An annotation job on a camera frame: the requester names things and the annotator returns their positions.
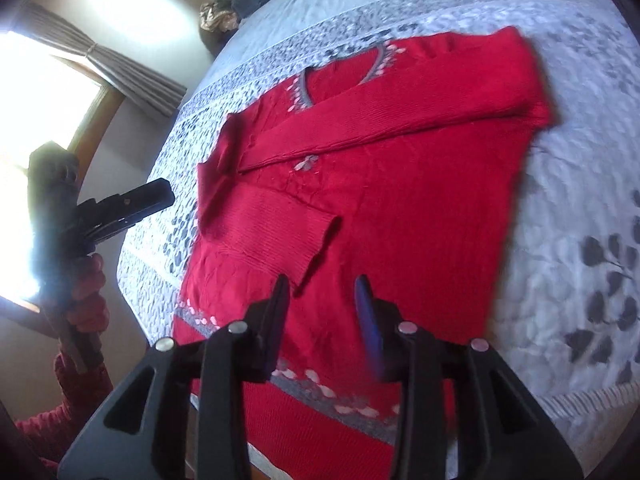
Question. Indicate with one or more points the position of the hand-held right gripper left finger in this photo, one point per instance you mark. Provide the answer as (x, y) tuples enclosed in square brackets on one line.
[(270, 330)]

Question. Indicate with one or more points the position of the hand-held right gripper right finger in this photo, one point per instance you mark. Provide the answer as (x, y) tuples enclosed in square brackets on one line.
[(370, 330)]

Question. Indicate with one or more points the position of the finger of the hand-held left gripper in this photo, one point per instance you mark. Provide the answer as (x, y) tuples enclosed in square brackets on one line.
[(145, 197), (115, 227)]

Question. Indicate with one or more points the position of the red knitted sweater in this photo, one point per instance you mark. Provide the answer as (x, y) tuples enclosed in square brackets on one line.
[(400, 160)]

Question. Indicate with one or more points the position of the person's red-sleeved left forearm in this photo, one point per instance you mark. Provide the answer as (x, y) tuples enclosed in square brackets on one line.
[(65, 410)]

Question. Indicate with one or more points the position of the person's left hand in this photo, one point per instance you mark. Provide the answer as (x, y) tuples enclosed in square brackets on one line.
[(87, 295)]

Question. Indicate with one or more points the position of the grey curtain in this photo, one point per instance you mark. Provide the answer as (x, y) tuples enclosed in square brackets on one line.
[(125, 70)]

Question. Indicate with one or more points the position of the golden shiny cloth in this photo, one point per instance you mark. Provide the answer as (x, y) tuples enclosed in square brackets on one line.
[(217, 15)]

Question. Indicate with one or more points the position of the blue leaf-patterned quilt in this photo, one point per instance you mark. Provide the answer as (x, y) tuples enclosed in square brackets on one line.
[(575, 110)]

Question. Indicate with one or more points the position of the window with wooden frame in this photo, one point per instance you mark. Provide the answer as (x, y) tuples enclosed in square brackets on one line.
[(45, 110)]

